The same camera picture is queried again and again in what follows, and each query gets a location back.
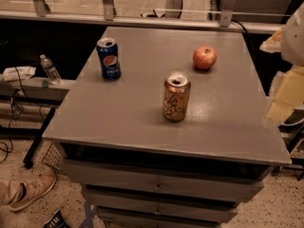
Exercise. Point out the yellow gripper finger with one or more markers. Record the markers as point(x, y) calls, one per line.
point(286, 94)
point(273, 43)

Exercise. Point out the orange soda can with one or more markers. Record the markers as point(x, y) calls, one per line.
point(176, 95)

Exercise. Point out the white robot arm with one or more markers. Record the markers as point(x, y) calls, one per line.
point(292, 43)

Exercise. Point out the blue Pepsi can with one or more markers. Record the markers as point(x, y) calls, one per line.
point(107, 50)

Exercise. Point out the red apple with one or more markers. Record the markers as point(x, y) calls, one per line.
point(204, 57)

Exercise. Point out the grey drawer cabinet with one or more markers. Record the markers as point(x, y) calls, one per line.
point(135, 166)

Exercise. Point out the metal window railing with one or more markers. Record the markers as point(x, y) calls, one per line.
point(166, 14)

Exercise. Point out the clear plastic water bottle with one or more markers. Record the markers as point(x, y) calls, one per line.
point(50, 70)

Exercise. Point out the side bench shelf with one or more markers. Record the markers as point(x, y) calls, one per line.
point(35, 91)

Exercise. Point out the white crumpled cloth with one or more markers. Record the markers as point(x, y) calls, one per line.
point(17, 73)

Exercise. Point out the tan sneaker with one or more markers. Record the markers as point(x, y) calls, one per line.
point(30, 190)

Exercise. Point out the beige trouser leg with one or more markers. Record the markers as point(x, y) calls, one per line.
point(11, 191)

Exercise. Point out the wire mesh basket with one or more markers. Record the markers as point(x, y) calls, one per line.
point(52, 159)

